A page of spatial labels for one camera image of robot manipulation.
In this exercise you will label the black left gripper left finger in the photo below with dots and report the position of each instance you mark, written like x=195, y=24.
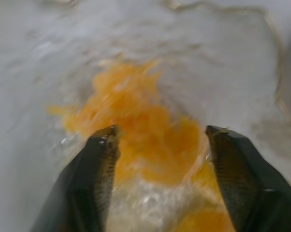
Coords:
x=87, y=183

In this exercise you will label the clear glass bowl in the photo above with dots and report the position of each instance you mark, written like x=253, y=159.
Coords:
x=208, y=60

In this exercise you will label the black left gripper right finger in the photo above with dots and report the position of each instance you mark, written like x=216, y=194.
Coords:
x=251, y=183

